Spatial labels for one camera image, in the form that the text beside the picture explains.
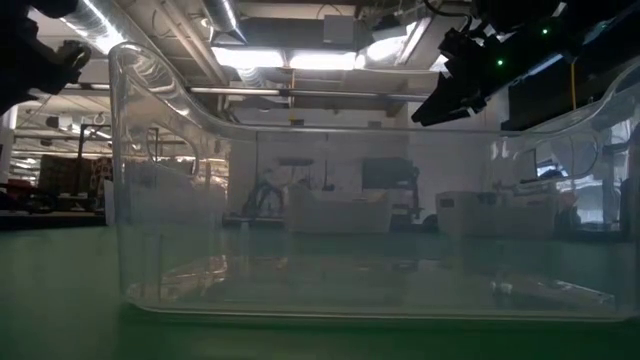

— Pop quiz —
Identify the frosted clear plastic bin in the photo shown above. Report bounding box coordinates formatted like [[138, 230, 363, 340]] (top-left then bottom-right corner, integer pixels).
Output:
[[122, 159, 229, 229]]

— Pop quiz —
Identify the white plastic bin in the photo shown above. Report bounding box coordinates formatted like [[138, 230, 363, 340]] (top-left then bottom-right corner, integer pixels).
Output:
[[435, 190, 564, 236], [287, 188, 394, 235]]

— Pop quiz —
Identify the grey horizontal ceiling pipe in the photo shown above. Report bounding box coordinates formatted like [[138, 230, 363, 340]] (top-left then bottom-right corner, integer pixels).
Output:
[[187, 85, 431, 104]]

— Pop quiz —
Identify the bright ceiling light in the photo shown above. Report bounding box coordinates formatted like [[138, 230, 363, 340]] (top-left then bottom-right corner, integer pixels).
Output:
[[212, 45, 359, 71]]

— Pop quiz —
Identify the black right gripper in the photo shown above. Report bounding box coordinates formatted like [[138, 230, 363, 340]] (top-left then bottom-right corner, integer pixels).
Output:
[[411, 26, 512, 127]]

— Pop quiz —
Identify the silver ceiling duct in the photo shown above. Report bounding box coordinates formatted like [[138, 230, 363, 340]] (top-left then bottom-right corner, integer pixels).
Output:
[[199, 0, 249, 46]]

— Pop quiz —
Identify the white ceiling box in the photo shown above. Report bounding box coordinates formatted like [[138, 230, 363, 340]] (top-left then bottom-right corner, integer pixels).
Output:
[[322, 13, 357, 46]]

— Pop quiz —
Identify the background shelf with boxes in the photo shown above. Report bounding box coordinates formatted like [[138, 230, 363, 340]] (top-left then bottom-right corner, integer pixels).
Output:
[[37, 152, 114, 211]]

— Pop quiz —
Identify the black wall monitor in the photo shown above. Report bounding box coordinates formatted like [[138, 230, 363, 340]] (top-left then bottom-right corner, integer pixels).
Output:
[[361, 157, 419, 191]]

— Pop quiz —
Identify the large clear plastic bin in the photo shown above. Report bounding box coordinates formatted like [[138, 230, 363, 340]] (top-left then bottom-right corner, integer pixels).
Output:
[[107, 41, 640, 321]]

